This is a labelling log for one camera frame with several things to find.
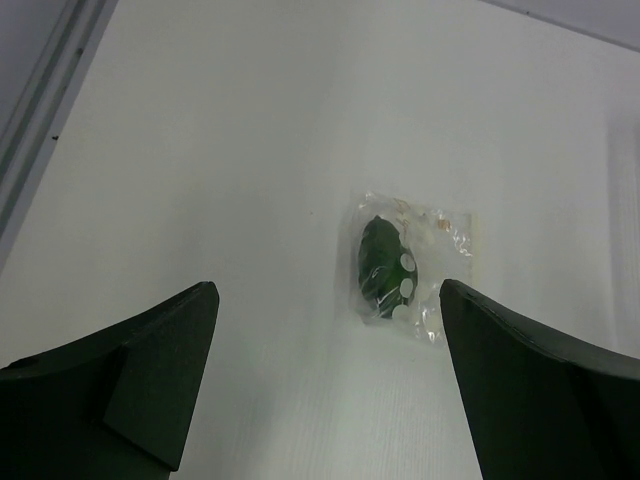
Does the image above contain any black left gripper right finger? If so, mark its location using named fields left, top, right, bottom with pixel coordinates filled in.
left=439, top=280, right=639, bottom=479

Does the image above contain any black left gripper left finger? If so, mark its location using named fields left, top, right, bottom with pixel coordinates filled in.
left=1, top=282, right=219, bottom=479

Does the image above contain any dark green fake food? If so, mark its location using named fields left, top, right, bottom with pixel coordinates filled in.
left=357, top=216, right=418, bottom=319

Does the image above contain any clear zip top bag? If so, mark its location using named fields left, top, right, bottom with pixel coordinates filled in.
left=347, top=192, right=475, bottom=346

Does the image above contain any aluminium frame post left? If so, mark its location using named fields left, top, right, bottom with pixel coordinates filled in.
left=1, top=0, right=116, bottom=255

